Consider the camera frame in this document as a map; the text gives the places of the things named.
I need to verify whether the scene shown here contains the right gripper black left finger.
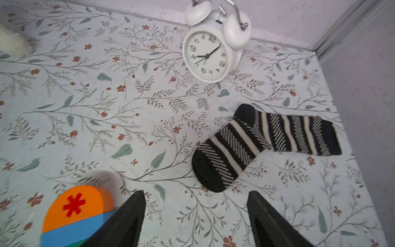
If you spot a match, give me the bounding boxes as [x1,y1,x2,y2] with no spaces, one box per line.
[83,190,146,247]

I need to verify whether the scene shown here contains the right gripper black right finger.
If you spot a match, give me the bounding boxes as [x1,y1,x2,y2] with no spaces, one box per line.
[247,191,312,247]

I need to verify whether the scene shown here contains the green long lego brick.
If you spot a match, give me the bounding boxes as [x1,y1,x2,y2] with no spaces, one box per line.
[65,239,87,247]

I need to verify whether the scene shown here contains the orange rounded lego brick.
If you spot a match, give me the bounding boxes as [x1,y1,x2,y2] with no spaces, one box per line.
[42,185,115,233]

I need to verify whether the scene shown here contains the light blue long lego brick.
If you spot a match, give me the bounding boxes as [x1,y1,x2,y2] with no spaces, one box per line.
[41,210,116,247]

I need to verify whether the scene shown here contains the black grey striped sock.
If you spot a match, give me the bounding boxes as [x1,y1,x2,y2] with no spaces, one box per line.
[191,104,342,192]

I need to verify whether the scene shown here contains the white alarm clock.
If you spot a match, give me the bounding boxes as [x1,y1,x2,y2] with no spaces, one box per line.
[182,1,252,83]

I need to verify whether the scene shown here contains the white plush teddy bear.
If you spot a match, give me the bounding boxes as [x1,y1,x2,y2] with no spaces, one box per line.
[1,23,33,58]

